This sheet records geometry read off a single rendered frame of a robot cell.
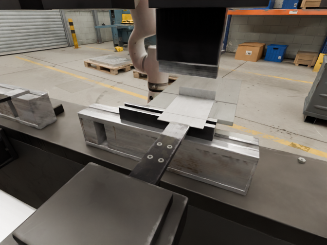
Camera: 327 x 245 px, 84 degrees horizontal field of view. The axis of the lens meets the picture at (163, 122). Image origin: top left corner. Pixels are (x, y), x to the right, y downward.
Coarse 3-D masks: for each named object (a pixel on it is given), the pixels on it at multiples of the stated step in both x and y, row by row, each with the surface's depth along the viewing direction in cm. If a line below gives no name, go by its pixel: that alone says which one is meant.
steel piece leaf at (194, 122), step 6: (162, 114) 35; (168, 114) 35; (174, 114) 35; (162, 120) 33; (168, 120) 33; (174, 120) 33; (180, 120) 33; (186, 120) 33; (192, 120) 33; (198, 120) 33; (204, 120) 33; (192, 126) 31; (198, 126) 31
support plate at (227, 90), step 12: (180, 84) 50; (192, 84) 50; (204, 84) 50; (216, 84) 50; (228, 84) 50; (240, 84) 50; (156, 96) 43; (168, 96) 43; (216, 96) 43; (228, 96) 43; (216, 108) 37; (228, 108) 37; (228, 120) 33
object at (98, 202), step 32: (160, 160) 23; (64, 192) 16; (96, 192) 16; (128, 192) 16; (160, 192) 16; (32, 224) 13; (64, 224) 13; (96, 224) 13; (128, 224) 13; (160, 224) 14
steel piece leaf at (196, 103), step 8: (184, 88) 42; (192, 88) 41; (184, 96) 42; (192, 96) 42; (200, 96) 42; (208, 96) 41; (176, 104) 39; (184, 104) 39; (192, 104) 39; (200, 104) 39; (208, 104) 39; (168, 112) 35; (176, 112) 35; (184, 112) 35; (192, 112) 35; (200, 112) 35; (208, 112) 35
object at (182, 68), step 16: (160, 16) 26; (176, 16) 26; (192, 16) 25; (208, 16) 24; (224, 16) 23; (160, 32) 28; (176, 32) 27; (192, 32) 26; (208, 32) 25; (160, 48) 29; (176, 48) 28; (192, 48) 27; (208, 48) 26; (160, 64) 31; (176, 64) 30; (192, 64) 28; (208, 64) 27
